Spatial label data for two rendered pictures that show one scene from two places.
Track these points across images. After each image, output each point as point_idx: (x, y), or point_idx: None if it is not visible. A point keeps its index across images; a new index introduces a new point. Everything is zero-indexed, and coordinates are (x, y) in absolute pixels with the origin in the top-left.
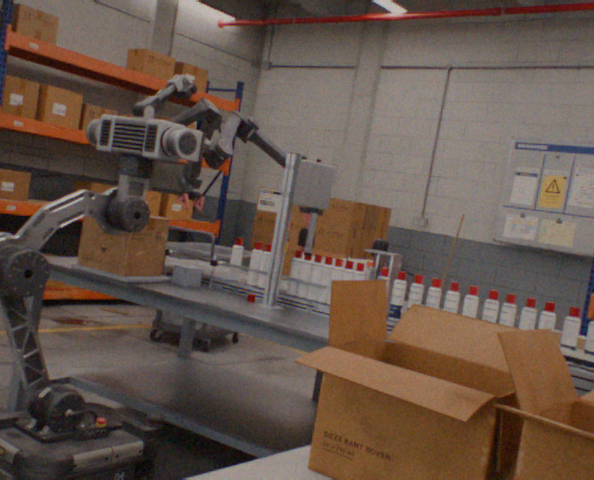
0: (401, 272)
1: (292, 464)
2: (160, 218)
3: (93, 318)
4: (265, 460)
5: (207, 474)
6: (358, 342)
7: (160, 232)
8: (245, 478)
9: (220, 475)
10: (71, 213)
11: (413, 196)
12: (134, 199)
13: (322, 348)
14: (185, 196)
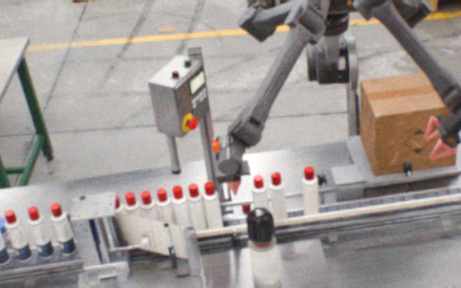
0: (54, 203)
1: (3, 69)
2: (372, 106)
3: None
4: (12, 65)
5: (21, 50)
6: None
7: (371, 122)
8: (9, 55)
9: (17, 52)
10: (342, 41)
11: None
12: (317, 48)
13: None
14: (430, 119)
